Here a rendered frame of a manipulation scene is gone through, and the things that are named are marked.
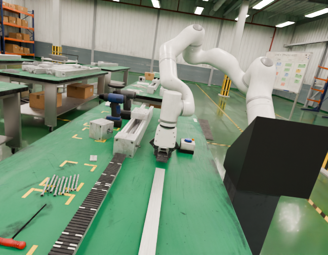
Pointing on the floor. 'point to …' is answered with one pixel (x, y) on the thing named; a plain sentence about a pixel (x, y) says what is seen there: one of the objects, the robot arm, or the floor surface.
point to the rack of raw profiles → (322, 91)
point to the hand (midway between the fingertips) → (162, 155)
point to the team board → (290, 72)
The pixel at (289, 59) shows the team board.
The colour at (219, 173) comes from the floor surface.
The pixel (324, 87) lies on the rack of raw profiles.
